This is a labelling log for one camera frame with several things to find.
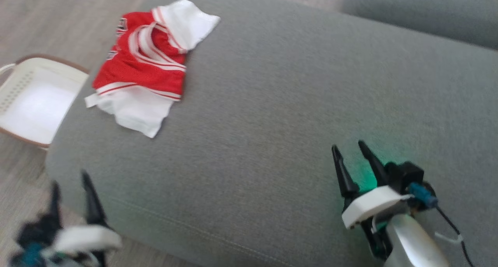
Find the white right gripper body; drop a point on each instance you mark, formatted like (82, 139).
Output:
(369, 206)

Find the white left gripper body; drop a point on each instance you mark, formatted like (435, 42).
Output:
(85, 239)

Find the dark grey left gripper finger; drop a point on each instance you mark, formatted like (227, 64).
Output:
(55, 201)
(93, 208)

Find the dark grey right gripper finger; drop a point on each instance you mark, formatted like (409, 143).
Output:
(346, 177)
(375, 165)

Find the red white striped numbered jersey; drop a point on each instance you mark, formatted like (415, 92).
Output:
(140, 68)

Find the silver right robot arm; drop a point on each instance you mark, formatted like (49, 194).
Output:
(412, 243)

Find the white plastic laundry basket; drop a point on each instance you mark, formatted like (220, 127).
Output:
(35, 99)

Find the grey sofa seat cushion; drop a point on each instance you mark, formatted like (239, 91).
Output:
(272, 103)

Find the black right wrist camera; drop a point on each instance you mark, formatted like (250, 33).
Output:
(404, 173)

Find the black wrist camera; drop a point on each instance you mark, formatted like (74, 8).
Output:
(404, 173)
(35, 232)

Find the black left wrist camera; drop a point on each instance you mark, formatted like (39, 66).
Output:
(35, 232)

